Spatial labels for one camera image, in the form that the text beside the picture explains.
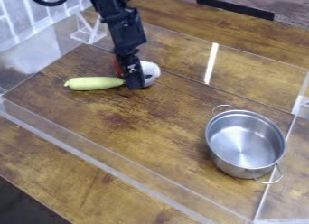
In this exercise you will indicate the stainless steel pot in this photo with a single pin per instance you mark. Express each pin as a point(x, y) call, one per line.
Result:
point(246, 144)

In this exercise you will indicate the clear acrylic stand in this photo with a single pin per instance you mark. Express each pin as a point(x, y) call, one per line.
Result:
point(89, 33)

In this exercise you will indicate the black wall strip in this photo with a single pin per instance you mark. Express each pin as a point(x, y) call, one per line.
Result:
point(240, 9)

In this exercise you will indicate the red white toy mushroom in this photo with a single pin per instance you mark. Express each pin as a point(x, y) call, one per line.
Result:
point(150, 69)

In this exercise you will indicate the clear acrylic bracket right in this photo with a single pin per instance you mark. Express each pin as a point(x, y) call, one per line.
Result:
point(301, 107)

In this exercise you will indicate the green handled metal spoon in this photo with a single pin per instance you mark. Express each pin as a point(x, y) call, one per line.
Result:
point(94, 83)

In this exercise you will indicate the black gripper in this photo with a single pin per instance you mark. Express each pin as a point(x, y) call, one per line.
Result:
point(126, 29)

